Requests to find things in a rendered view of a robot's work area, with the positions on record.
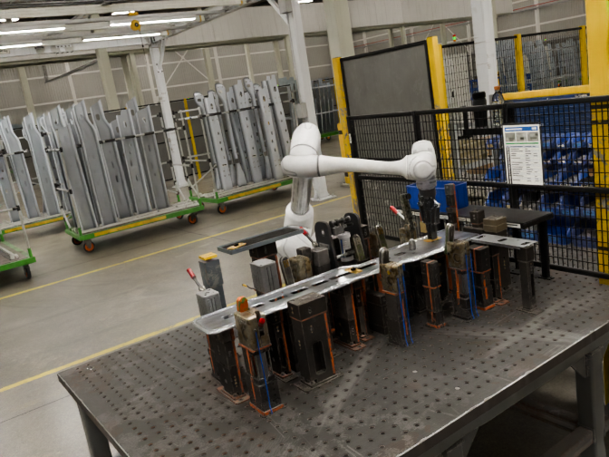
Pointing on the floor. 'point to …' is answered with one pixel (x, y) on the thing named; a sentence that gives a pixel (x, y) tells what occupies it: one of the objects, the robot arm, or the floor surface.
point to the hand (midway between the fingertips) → (431, 231)
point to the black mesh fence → (496, 170)
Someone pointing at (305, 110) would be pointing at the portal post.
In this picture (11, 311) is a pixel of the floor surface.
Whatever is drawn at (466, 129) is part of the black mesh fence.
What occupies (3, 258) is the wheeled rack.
